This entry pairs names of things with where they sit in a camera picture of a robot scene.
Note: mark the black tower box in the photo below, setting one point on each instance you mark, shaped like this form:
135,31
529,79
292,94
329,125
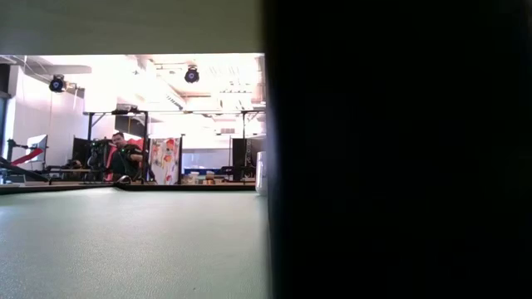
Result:
241,155

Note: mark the black table border strip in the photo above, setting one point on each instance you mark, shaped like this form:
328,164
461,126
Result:
174,187

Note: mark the colourful floral cloth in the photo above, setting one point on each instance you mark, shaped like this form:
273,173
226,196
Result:
165,160

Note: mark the black round ceiling device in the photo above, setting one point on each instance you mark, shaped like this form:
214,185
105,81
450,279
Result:
57,84
191,75

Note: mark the red cloth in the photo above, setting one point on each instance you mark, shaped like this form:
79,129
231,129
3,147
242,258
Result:
139,143

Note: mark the black metal shelf leg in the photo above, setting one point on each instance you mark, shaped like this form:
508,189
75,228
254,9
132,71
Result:
395,149

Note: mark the person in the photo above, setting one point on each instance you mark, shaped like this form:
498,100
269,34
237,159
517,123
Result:
122,160

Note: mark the light wooden shelf board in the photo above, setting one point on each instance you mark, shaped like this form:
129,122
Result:
133,25

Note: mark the black background equipment rack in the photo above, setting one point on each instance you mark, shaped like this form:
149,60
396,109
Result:
79,151

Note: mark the computer monitor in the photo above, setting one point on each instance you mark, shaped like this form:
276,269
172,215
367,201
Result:
38,145

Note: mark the red slanted bar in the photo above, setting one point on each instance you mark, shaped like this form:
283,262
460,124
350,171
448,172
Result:
26,157

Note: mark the black slanted bar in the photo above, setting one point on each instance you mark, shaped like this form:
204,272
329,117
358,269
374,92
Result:
21,170

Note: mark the black background frame stand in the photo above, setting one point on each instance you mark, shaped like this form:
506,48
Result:
145,124
244,128

